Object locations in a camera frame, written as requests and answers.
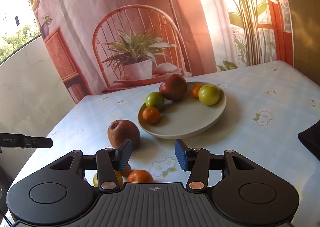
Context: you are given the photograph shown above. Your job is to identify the dark cloth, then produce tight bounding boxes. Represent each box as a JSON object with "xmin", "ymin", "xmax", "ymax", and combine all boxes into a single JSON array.
[{"xmin": 297, "ymin": 122, "xmax": 320, "ymax": 154}]

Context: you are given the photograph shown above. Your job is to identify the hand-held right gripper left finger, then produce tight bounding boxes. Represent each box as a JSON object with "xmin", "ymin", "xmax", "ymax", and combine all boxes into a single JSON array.
[{"xmin": 50, "ymin": 139, "xmax": 132, "ymax": 192}]

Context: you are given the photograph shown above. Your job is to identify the floral light blue tablecloth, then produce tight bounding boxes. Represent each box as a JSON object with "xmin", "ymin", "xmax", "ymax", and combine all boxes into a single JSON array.
[{"xmin": 11, "ymin": 60, "xmax": 320, "ymax": 187}]

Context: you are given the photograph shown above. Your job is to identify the beige round plate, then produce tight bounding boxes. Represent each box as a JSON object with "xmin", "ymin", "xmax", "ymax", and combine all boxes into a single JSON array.
[{"xmin": 137, "ymin": 81, "xmax": 227, "ymax": 139}]

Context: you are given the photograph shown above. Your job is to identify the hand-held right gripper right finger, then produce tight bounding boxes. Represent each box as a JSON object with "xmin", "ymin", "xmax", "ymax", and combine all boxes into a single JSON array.
[{"xmin": 174, "ymin": 139, "xmax": 258, "ymax": 190}]

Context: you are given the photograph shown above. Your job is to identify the small green fruit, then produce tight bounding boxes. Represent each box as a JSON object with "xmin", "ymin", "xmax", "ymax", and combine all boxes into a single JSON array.
[{"xmin": 146, "ymin": 92, "xmax": 165, "ymax": 111}]

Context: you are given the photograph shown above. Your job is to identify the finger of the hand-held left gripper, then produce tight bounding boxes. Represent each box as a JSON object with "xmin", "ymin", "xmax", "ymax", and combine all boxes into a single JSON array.
[{"xmin": 24, "ymin": 136, "xmax": 53, "ymax": 149}]

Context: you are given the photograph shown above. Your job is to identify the green trees outside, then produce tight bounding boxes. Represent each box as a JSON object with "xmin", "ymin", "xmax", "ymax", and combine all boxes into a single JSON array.
[{"xmin": 0, "ymin": 25, "xmax": 40, "ymax": 61}]

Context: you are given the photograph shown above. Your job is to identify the yellow lemon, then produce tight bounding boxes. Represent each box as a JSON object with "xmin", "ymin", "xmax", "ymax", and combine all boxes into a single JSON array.
[{"xmin": 92, "ymin": 170, "xmax": 124, "ymax": 188}]

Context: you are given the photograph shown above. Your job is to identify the red apple on table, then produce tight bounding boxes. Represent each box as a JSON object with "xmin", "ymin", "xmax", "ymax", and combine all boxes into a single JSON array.
[{"xmin": 107, "ymin": 119, "xmax": 141, "ymax": 151}]

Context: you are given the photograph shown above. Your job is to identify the orange tangerine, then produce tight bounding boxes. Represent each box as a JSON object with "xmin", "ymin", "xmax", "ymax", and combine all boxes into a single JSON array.
[
  {"xmin": 127, "ymin": 169, "xmax": 154, "ymax": 184},
  {"xmin": 191, "ymin": 84, "xmax": 203, "ymax": 99},
  {"xmin": 142, "ymin": 107, "xmax": 160, "ymax": 124}
]

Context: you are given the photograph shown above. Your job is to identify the white marble panel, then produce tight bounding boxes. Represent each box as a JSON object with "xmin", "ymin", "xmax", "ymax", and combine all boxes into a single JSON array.
[{"xmin": 0, "ymin": 36, "xmax": 75, "ymax": 185}]

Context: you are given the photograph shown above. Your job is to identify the large green fruit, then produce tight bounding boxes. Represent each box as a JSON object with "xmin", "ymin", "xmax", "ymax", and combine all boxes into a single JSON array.
[{"xmin": 198, "ymin": 84, "xmax": 220, "ymax": 106}]

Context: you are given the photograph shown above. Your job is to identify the dark red apple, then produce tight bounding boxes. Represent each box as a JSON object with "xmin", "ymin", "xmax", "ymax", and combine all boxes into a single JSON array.
[{"xmin": 159, "ymin": 74, "xmax": 188, "ymax": 101}]

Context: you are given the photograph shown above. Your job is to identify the small brown kiwi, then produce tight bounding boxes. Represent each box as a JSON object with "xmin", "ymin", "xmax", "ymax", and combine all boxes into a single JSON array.
[{"xmin": 121, "ymin": 163, "xmax": 132, "ymax": 177}]

